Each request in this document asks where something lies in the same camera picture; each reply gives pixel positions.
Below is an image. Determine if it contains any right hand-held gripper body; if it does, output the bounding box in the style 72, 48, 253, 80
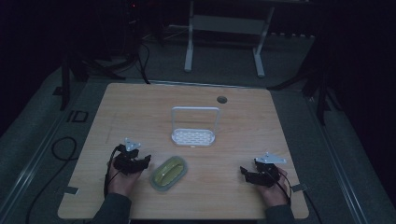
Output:
252, 151, 288, 189

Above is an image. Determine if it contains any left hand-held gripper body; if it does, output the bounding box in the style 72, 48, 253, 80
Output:
111, 137, 142, 175

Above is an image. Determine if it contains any yellow-green soap box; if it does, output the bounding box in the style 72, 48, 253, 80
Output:
148, 155, 189, 192

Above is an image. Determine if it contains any white rack with handle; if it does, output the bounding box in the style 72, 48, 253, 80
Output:
170, 105, 221, 148

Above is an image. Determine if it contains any person's left hand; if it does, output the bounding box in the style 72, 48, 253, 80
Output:
107, 161, 144, 199

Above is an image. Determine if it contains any person's right hand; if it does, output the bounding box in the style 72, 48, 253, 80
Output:
257, 167, 291, 208

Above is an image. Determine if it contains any black stand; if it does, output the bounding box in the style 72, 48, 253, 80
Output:
59, 52, 125, 112
267, 62, 344, 127

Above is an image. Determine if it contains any right hand-held gripper cable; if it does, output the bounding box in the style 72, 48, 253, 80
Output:
269, 169, 293, 206

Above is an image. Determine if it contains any hand-held gripper cable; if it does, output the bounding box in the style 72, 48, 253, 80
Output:
103, 145, 125, 199
269, 169, 293, 206

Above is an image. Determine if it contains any left hand-held gripper cable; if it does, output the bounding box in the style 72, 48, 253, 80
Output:
103, 145, 125, 199

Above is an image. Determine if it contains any black floor cable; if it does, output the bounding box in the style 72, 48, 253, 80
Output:
24, 135, 78, 224

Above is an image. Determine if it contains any black cable bundle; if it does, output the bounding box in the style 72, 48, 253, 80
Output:
124, 18, 151, 85

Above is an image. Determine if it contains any white metal desk frame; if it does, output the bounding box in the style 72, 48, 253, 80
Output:
183, 0, 276, 78

